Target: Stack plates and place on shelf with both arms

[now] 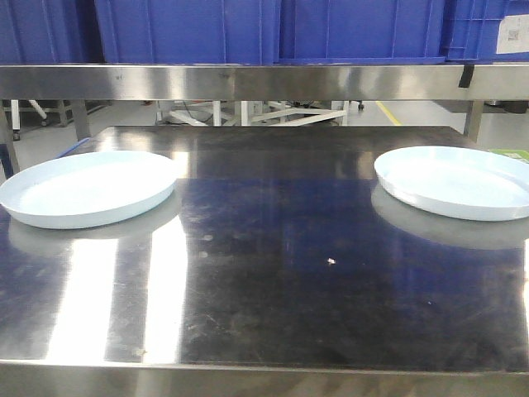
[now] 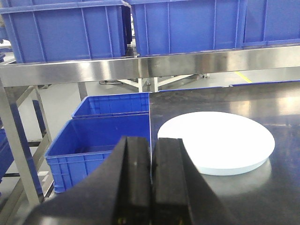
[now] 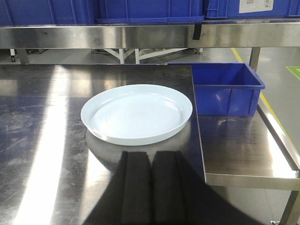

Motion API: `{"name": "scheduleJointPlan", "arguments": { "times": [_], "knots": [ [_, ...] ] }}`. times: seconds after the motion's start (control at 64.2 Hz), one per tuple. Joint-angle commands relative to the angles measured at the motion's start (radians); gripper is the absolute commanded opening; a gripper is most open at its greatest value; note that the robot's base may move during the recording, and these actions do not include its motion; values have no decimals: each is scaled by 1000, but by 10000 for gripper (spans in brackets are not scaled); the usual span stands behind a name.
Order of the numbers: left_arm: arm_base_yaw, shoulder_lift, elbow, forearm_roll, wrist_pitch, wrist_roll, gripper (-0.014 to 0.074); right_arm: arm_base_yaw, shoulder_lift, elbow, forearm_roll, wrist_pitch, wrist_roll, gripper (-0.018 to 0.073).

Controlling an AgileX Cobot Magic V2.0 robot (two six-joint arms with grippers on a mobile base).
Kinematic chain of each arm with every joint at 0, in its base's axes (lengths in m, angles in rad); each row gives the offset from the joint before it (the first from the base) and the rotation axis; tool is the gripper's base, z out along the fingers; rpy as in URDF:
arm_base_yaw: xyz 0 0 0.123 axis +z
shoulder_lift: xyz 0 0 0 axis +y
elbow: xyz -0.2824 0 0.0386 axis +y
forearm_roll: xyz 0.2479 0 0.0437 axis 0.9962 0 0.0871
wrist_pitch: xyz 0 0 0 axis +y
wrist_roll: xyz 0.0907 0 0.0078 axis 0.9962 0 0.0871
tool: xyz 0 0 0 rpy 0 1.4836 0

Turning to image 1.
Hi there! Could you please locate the stainless steel shelf rail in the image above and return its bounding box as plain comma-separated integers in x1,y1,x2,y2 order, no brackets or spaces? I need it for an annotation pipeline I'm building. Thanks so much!
1,63,528,101

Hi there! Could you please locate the pale blue plate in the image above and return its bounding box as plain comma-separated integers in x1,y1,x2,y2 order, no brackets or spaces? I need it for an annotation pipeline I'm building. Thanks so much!
374,146,528,222
1,151,179,229

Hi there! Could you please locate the blue bin centre left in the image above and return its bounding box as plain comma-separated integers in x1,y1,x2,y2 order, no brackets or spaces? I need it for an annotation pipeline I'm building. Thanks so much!
95,1,281,65

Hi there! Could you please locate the steel shelf leg left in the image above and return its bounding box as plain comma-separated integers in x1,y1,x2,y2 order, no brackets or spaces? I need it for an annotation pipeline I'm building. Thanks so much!
70,99,92,141

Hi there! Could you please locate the blue bin centre right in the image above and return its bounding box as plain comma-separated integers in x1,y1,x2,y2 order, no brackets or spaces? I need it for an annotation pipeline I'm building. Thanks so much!
278,0,445,65

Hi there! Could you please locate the blue bin far left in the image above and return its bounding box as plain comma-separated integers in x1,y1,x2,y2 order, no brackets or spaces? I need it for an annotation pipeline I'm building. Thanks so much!
1,0,104,65

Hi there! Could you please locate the white metal frame background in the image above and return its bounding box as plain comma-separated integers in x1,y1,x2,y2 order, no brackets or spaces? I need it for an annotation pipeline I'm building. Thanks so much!
156,100,350,127

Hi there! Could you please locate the steel shelf leg right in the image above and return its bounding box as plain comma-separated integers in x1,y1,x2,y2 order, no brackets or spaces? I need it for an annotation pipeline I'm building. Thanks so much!
463,100,484,142

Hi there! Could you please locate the blue crate with label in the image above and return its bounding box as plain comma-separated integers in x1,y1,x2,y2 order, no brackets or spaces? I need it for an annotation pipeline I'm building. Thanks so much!
440,0,528,63

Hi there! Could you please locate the black tape strip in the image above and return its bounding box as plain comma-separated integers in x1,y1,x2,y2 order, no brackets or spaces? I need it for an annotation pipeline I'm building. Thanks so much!
458,65,475,88

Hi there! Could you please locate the green box at right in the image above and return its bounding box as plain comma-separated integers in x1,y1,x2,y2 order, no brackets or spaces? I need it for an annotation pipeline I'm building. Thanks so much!
488,149,529,164

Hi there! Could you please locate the blue bin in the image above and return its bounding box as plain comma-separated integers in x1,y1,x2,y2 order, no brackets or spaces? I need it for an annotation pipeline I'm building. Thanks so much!
1,0,104,65
278,0,445,65
95,1,281,65

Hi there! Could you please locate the steel shelf leg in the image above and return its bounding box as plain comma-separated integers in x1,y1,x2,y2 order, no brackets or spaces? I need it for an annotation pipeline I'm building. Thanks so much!
70,99,92,141
463,100,484,142

